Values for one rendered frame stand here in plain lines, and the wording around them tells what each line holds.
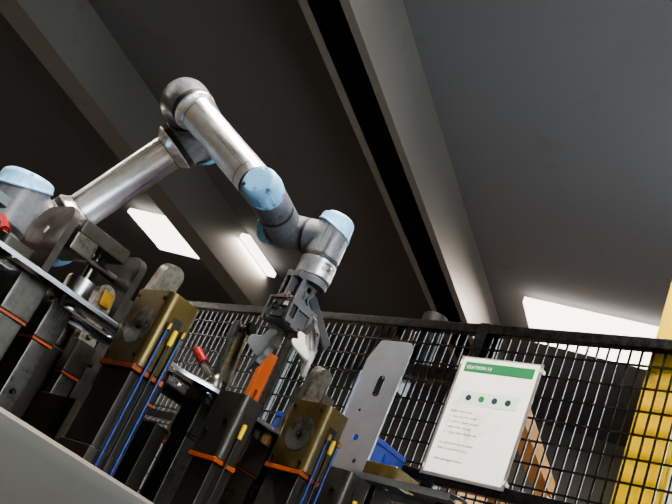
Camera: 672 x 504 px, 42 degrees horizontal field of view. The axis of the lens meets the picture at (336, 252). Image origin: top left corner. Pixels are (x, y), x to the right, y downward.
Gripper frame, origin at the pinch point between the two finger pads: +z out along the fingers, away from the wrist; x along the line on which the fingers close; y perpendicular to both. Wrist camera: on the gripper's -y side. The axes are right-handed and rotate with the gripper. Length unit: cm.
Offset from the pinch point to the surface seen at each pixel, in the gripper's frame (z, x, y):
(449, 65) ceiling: -216, -121, -127
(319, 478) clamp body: 17.9, 24.9, 4.7
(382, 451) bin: -2.2, -3.6, -42.1
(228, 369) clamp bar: 0.0, -14.7, -0.6
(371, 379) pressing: -12.7, -0.8, -26.5
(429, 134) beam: -203, -148, -160
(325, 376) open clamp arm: 1.0, 18.3, 6.0
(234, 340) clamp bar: -5.6, -14.6, 1.4
